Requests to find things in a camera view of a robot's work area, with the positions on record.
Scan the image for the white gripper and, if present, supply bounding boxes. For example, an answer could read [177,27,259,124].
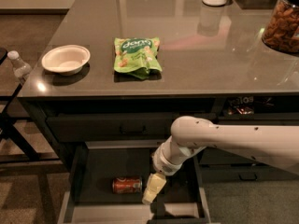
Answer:
[142,148,181,204]

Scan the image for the red coke can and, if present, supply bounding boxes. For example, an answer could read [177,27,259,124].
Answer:
[112,176,142,194]

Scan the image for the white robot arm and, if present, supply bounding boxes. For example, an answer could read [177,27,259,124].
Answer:
[142,116,299,204]

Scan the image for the open middle drawer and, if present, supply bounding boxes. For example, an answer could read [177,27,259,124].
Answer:
[58,144,211,224]

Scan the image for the open drawer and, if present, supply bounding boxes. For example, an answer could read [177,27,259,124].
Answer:
[58,144,211,224]
[217,113,299,126]

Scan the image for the top left drawer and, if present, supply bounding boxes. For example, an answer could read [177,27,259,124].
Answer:
[47,112,215,142]

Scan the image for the middle right drawer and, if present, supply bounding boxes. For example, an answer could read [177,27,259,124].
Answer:
[199,148,255,165]

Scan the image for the bottom right drawer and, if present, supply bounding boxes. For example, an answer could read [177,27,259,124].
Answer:
[200,165,299,183]

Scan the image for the snack packets in drawer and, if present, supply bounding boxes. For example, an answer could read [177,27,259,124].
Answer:
[224,95,275,116]

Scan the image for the dark counter cabinet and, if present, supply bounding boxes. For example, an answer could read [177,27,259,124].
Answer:
[19,0,299,224]

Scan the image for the top right open drawer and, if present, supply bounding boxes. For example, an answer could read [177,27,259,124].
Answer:
[217,113,299,126]

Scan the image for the green snack bag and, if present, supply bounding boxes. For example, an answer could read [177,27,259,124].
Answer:
[114,37,162,80]

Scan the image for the black side table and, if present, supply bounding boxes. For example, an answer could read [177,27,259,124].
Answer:
[0,47,64,165]

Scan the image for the white paper bowl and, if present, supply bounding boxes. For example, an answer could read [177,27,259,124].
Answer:
[41,45,91,76]

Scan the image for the clear plastic water bottle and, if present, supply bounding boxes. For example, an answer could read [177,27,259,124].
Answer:
[7,50,32,85]

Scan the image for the glass jar of nuts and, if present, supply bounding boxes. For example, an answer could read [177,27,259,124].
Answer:
[262,0,299,53]

